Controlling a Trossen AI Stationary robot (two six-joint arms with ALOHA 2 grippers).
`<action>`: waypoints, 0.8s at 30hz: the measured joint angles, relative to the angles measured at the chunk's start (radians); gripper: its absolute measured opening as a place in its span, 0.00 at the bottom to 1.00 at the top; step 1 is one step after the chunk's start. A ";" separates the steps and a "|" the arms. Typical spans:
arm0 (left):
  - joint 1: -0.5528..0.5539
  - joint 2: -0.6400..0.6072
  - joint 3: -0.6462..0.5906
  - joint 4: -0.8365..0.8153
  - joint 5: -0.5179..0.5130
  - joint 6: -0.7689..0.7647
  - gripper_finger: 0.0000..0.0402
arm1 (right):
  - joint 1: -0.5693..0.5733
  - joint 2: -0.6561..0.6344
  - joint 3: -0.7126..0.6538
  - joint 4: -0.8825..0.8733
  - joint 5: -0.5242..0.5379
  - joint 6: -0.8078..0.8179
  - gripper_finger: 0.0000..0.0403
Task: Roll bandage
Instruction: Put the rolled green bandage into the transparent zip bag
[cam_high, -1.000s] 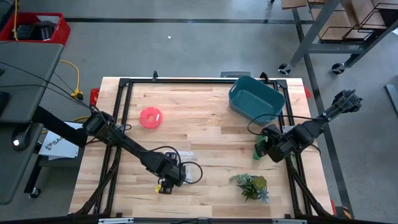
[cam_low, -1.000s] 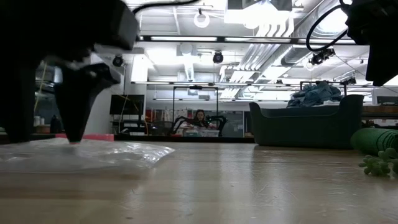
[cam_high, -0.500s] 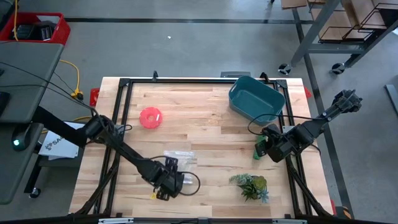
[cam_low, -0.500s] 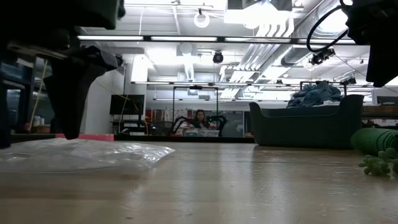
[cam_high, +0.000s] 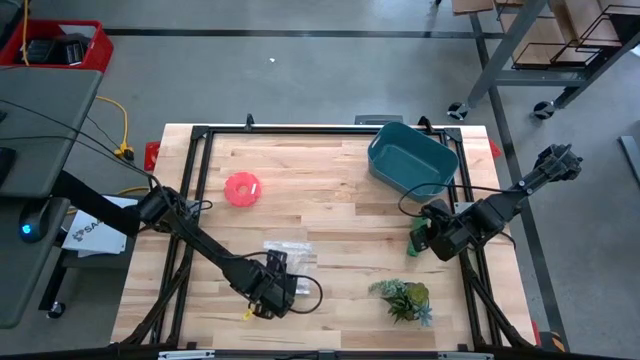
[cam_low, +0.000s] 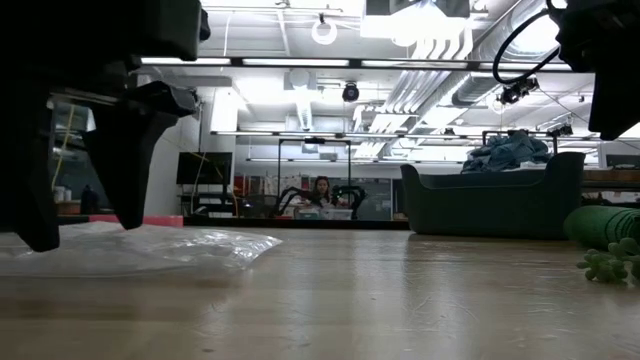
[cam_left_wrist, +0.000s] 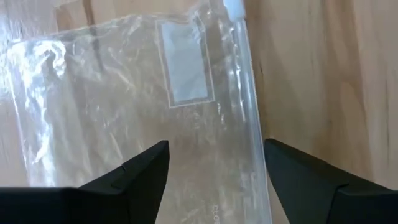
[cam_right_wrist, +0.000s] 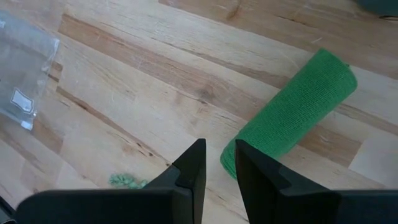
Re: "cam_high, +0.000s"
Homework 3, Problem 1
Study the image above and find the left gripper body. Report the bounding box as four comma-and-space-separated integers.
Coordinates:
247, 269, 300, 320

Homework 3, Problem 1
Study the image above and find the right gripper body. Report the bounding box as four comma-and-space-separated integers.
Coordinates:
422, 198, 482, 263

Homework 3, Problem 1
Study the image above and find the green bandage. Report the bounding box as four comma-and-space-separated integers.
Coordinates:
406, 215, 429, 258

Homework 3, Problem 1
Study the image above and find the clear plastic bag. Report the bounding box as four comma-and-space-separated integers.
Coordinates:
263, 240, 319, 296

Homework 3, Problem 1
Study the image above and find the teal plastic bin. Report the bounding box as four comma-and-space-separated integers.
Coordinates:
367, 121, 461, 198

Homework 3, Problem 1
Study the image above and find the artificial succulent plant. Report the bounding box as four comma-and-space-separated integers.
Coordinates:
368, 278, 434, 329

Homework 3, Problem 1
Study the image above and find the black caster wheel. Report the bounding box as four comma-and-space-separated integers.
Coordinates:
447, 101, 471, 122
532, 100, 557, 121

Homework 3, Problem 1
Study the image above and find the white printed paper sheet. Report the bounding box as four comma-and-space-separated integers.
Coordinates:
62, 194, 139, 259

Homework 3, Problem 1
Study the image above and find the grey metal cart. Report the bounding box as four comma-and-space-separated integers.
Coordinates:
449, 0, 640, 121

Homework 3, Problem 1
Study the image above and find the round black desk device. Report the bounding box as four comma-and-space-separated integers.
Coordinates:
18, 203, 52, 245

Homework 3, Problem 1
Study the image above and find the red plastic crate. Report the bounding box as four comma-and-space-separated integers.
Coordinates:
0, 18, 115, 74

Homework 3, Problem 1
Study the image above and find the grey desk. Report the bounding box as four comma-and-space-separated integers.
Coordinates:
0, 66, 104, 330

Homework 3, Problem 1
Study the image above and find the black equipment in crate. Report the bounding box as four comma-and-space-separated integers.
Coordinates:
27, 35, 88, 67

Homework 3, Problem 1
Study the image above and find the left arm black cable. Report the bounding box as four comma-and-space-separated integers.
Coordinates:
288, 273, 325, 316

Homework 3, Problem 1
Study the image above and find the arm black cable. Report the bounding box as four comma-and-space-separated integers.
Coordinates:
288, 273, 325, 316
398, 182, 522, 219

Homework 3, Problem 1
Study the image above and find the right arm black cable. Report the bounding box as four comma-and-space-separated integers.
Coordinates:
398, 182, 522, 219

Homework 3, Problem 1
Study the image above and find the pink scalloped ring toy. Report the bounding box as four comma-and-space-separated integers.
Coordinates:
223, 171, 264, 209

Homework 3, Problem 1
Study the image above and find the black metal table frame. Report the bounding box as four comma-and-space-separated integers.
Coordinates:
119, 113, 539, 352

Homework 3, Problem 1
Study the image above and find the yellow cable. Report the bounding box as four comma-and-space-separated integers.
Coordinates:
19, 0, 31, 67
94, 95, 136, 162

